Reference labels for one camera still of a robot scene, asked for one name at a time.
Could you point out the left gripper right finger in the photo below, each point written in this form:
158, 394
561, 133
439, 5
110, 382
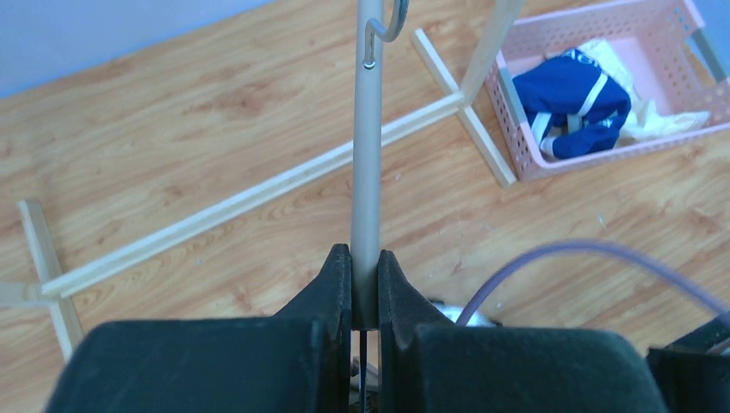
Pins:
429, 364

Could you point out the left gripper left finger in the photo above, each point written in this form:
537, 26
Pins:
297, 360

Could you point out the blue underwear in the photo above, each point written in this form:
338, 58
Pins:
573, 106

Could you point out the cream underwear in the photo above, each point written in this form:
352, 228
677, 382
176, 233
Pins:
644, 122

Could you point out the beige hanger with black underwear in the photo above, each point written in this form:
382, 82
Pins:
372, 34

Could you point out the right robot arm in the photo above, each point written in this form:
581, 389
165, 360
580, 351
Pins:
692, 372

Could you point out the pink plastic basket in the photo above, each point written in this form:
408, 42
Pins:
663, 59

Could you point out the wooden clothes rack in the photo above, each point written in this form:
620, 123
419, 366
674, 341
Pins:
55, 288

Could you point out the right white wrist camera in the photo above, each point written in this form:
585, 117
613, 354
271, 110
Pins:
453, 312

